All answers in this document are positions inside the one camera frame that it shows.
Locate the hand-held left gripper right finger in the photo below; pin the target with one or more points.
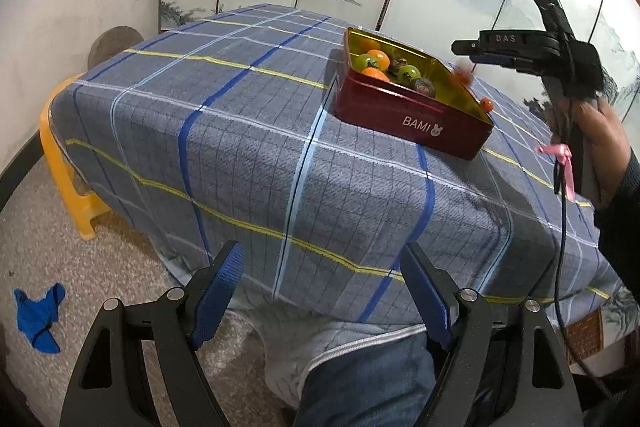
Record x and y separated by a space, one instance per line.
425 292

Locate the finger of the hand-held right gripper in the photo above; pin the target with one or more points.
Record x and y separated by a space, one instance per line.
492 59
466 47

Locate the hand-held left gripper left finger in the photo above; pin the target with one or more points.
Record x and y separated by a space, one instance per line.
220 292

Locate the red cherry tomato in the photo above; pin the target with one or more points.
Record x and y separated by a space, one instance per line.
486 106
466 76

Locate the dark purple round fruit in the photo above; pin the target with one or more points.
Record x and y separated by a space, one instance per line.
425 87

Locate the green round fruit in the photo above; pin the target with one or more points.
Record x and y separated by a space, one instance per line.
410 72
361 63

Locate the dark brown round fruit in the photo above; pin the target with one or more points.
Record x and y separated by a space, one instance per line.
397 67

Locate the small orange fruit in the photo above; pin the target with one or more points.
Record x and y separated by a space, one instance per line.
378 59

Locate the gold-lined red tin box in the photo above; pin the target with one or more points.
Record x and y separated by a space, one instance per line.
400 117

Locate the person's right forearm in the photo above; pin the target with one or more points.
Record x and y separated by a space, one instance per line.
625 232

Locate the person's right hand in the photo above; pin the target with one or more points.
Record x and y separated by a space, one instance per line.
610 147

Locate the grey quilted cloth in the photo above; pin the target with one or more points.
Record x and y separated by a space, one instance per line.
300 342

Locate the pink ribbon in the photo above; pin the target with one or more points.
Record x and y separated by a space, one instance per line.
567 167

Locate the person's blue jeans leg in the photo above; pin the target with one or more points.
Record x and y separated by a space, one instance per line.
360 382

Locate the blue plaid tablecloth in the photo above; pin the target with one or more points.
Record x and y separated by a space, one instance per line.
240 147

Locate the blue cloth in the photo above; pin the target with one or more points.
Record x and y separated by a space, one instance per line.
37 314

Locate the yellow-orange plastic stool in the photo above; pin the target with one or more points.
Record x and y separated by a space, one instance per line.
65 187

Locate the grey round stone disc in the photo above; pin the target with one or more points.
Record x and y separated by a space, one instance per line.
112 44

